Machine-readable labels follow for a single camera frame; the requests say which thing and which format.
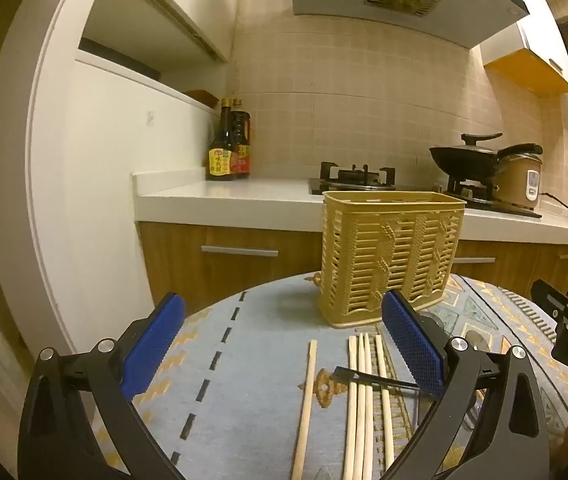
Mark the black gas stove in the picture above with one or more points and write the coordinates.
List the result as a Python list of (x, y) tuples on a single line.
[(358, 177)]

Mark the beige rice cooker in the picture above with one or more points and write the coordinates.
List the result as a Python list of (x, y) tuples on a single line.
[(516, 180)]

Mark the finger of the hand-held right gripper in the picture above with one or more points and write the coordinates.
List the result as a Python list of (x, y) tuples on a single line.
[(548, 297)]

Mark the wooden chopstick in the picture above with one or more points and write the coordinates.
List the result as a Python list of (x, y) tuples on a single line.
[(350, 410), (359, 420), (385, 410), (306, 400)]

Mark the small white wall hook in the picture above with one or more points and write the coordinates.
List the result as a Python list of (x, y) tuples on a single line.
[(150, 118)]

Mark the brown woven tray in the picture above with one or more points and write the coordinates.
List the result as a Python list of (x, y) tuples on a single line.
[(203, 96)]

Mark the yellow wall cabinet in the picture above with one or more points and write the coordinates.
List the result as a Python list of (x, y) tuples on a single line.
[(528, 70)]

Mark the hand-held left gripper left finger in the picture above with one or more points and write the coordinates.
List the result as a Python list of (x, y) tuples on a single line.
[(156, 337)]

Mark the red label sauce bottle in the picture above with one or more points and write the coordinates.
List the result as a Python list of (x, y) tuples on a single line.
[(243, 152)]

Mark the white kitchen countertop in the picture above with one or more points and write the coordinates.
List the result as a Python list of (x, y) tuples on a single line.
[(224, 197)]

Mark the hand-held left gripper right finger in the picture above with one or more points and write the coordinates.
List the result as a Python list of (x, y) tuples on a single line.
[(413, 345)]

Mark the black wok with lid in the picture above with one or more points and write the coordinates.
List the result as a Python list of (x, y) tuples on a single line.
[(463, 157)]

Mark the wooden base cabinet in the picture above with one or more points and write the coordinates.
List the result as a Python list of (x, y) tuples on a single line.
[(179, 265)]

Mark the beige plastic utensil basket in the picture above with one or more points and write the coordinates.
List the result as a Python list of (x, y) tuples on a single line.
[(388, 255)]

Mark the yellow label soy sauce bottle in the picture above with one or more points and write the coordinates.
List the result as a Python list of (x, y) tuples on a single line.
[(221, 157)]

